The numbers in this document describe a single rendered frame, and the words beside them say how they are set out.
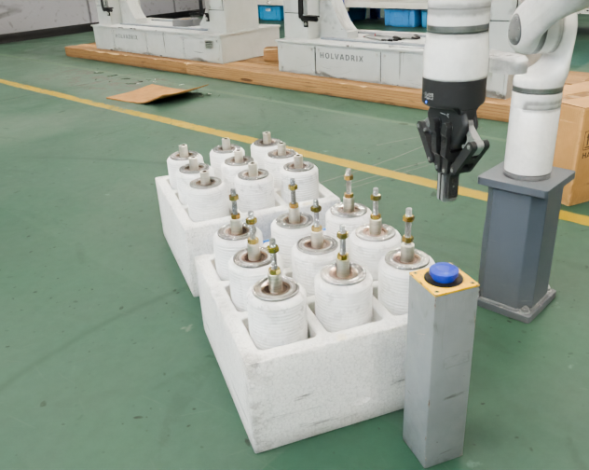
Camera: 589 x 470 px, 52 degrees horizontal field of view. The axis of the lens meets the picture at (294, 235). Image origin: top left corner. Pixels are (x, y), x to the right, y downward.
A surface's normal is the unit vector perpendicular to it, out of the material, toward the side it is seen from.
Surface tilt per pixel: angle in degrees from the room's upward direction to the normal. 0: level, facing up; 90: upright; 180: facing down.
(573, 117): 90
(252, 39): 90
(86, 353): 0
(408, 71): 90
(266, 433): 90
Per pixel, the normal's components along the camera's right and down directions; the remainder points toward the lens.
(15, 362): -0.05, -0.90
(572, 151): -0.92, 0.21
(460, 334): 0.34, 0.39
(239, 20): 0.73, 0.26
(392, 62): -0.68, 0.34
